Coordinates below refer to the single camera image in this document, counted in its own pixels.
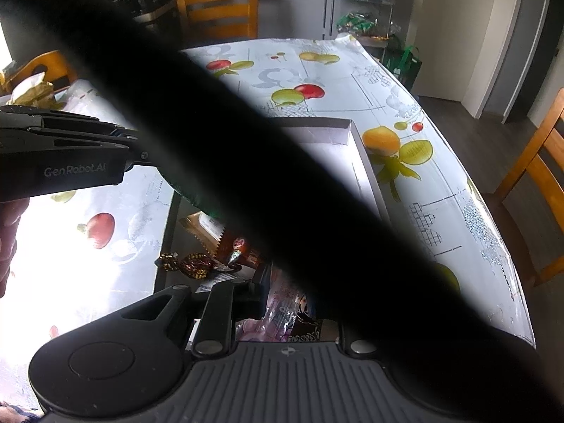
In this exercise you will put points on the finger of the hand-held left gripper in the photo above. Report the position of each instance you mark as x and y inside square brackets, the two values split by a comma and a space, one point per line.
[142, 156]
[79, 125]

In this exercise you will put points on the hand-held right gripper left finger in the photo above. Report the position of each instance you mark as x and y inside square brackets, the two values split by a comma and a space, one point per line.
[262, 291]

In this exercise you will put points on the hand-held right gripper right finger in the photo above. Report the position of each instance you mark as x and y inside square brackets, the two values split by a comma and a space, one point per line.
[359, 347]

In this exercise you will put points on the pink cartoon print packet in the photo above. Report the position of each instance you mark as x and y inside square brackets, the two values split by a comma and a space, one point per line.
[286, 313]

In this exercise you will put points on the gold foil cone candy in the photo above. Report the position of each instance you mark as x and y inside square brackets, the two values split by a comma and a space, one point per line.
[233, 256]

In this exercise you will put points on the white printed packet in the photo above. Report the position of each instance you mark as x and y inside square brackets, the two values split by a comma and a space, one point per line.
[216, 282]

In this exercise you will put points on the long red snack packet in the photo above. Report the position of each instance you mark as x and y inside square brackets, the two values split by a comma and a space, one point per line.
[240, 242]

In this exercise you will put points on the dark foil candy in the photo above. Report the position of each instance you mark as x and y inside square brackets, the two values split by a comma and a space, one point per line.
[168, 262]
[198, 265]

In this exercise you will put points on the green snack bag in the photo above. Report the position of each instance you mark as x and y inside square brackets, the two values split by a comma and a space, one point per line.
[200, 209]

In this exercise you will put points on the brown snack packet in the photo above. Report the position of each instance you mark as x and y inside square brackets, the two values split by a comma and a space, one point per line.
[200, 229]

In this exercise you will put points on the white cardboard box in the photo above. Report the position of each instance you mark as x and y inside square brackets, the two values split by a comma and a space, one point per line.
[326, 132]

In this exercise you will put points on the person's left hand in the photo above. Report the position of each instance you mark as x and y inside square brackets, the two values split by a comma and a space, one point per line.
[9, 229]

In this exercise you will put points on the gold bag with tissue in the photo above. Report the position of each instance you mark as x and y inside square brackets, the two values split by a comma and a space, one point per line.
[35, 92]

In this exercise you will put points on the grey cabinet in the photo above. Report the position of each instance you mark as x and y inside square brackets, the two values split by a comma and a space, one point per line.
[158, 15]

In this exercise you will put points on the fruit print tablecloth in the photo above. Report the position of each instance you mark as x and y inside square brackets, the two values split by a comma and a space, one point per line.
[440, 211]

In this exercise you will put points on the person's striped clothing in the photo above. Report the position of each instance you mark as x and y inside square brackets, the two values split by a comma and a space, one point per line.
[13, 412]

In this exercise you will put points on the pile of green candies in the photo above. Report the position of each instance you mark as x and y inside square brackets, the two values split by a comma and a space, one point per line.
[354, 20]

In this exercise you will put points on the green shopping bag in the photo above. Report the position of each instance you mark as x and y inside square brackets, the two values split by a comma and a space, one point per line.
[403, 68]

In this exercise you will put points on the white door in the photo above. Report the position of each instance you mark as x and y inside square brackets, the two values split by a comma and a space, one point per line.
[498, 31]

